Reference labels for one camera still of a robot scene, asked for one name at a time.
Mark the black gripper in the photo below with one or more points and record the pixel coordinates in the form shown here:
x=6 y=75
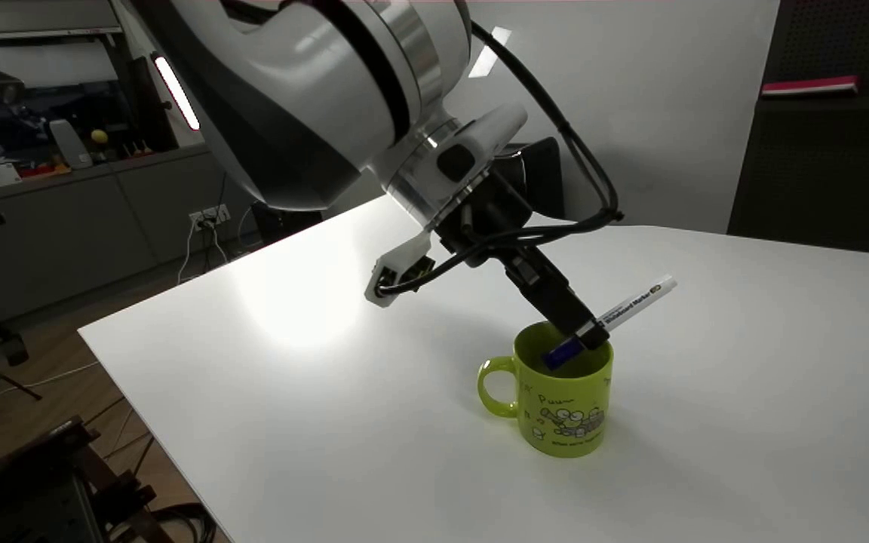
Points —
x=490 y=221

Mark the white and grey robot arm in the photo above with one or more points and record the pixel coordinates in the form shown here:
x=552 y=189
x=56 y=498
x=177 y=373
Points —
x=302 y=91

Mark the light green mug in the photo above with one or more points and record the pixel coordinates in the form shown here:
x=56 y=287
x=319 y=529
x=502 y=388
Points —
x=559 y=411

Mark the black computer tower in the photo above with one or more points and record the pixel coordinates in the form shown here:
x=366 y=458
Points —
x=543 y=176

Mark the tall black cabinet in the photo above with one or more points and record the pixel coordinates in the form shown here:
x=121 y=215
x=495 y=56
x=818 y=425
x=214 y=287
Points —
x=828 y=151

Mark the pink flat item on shelf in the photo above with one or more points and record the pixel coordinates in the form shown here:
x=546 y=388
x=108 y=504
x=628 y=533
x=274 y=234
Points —
x=811 y=86

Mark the bright studio light panel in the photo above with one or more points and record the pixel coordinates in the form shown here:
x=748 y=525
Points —
x=177 y=91

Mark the grey low counter cabinet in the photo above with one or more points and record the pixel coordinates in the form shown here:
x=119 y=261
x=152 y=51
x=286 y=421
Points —
x=74 y=230

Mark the white plastic bottle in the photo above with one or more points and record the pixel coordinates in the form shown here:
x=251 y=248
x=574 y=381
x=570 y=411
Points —
x=67 y=144

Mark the black floor equipment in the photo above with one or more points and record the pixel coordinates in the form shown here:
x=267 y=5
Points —
x=44 y=493

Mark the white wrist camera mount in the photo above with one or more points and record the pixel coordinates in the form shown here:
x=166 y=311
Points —
x=399 y=272

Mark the white wall power outlet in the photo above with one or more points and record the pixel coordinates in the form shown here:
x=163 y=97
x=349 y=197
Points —
x=210 y=215

